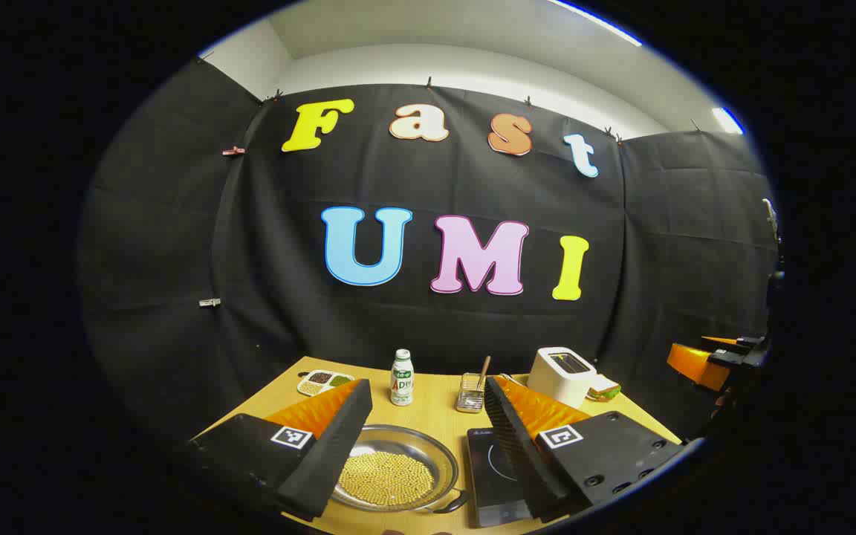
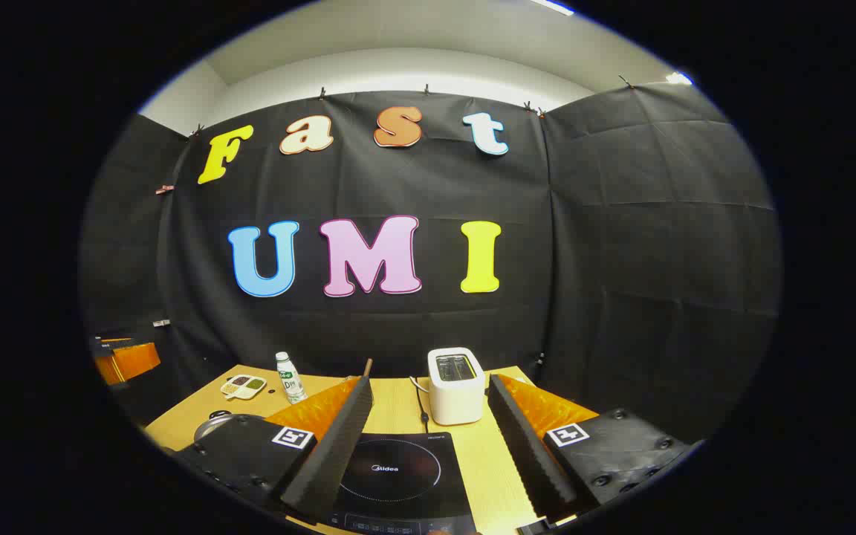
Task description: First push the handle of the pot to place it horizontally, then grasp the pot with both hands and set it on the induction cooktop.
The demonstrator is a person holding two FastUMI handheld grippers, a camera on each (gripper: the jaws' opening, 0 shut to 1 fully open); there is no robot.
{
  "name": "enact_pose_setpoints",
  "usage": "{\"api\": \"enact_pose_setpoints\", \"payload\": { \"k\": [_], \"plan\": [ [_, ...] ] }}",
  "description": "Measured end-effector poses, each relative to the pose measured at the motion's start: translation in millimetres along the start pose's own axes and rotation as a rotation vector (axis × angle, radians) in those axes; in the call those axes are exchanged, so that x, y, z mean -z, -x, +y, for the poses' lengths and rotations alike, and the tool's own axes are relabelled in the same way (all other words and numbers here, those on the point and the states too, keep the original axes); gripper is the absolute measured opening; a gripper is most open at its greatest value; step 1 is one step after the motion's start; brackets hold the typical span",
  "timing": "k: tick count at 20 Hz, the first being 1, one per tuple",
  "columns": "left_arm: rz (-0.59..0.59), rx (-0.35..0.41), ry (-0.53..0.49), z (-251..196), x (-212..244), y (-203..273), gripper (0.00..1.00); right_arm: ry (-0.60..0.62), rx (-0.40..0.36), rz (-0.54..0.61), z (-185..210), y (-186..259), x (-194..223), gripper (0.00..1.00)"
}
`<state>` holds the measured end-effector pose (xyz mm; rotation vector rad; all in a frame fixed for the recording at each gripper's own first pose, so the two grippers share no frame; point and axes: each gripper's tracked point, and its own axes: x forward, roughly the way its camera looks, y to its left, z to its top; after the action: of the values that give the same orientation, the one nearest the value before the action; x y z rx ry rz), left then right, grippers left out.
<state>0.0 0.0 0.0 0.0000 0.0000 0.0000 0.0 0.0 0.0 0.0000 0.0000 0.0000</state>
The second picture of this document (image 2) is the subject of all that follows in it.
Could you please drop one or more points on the black backdrop cloth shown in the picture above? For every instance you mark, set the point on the black backdrop cloth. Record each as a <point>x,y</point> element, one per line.
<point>621,260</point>

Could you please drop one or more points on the ceiling light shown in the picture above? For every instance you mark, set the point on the ceiling light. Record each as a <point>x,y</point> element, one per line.
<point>678,77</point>

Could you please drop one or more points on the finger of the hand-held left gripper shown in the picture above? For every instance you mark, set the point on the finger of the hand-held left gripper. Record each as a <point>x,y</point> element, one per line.
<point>134,362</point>

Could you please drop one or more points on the white toaster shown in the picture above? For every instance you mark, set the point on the white toaster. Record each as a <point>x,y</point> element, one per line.
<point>456,397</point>

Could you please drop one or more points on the black induction cooktop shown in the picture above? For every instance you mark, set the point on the black induction cooktop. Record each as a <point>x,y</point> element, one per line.
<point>398,483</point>

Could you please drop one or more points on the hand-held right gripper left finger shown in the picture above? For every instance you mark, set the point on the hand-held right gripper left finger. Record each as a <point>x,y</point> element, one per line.
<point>335,453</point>

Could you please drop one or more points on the white divided bean dish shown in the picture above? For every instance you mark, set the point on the white divided bean dish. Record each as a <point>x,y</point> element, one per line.
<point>246,386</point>

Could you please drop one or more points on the white green-label milk bottle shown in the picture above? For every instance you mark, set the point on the white green-label milk bottle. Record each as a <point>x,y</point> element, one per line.
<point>292,383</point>

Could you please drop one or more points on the stainless steel pot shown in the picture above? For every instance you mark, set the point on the stainless steel pot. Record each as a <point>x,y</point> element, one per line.
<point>212,429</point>

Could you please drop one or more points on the row of black backdrop clips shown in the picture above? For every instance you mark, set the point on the row of black backdrop clips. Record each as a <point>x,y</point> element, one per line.
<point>322,94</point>

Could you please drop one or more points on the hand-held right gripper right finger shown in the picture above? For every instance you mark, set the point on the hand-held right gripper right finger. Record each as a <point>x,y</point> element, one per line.
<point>532,453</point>

